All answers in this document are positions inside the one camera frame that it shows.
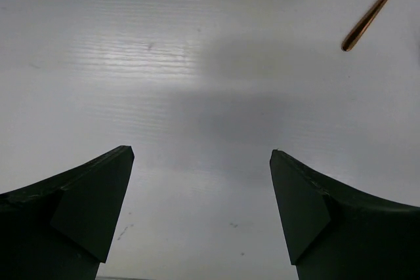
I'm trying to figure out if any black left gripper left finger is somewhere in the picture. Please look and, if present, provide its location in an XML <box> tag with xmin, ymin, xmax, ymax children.
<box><xmin>1</xmin><ymin>146</ymin><xmax>135</xmax><ymax>279</ymax></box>

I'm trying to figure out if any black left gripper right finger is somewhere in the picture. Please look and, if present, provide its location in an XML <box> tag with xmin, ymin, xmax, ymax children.
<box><xmin>270</xmin><ymin>150</ymin><xmax>419</xmax><ymax>279</ymax></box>

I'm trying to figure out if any copper rose gold fork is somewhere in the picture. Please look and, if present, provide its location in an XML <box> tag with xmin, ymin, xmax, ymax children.
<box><xmin>341</xmin><ymin>0</ymin><xmax>388</xmax><ymax>52</ymax></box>

